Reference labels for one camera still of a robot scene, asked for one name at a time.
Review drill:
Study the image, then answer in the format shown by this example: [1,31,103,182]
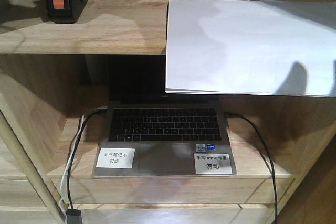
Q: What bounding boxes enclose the white label sticker right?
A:
[194,153,234,175]

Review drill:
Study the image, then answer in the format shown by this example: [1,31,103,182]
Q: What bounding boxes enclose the wooden shelf unit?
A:
[1,0,335,223]

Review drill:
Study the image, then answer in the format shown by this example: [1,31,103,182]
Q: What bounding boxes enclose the white label sticker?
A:
[96,148,135,169]
[194,153,234,175]

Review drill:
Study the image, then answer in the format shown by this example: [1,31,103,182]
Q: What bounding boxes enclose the white label sticker left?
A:
[96,148,135,169]

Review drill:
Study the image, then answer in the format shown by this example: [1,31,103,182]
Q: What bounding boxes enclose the white paper sheets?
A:
[165,0,335,97]

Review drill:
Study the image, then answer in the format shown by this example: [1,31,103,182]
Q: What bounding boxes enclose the black cable left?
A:
[67,109,108,210]

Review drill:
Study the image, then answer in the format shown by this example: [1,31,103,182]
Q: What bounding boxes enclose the black cable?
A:
[223,112,278,224]
[67,109,108,210]

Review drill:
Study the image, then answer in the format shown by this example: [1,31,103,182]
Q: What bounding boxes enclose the white cable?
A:
[59,105,108,219]

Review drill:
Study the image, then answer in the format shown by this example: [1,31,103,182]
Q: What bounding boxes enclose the grey laptop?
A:
[94,55,237,177]

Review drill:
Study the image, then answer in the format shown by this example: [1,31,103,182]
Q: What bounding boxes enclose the black cable right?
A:
[223,112,278,224]

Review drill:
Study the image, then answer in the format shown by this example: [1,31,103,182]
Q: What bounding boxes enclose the grey usb adapter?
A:
[65,209,83,224]

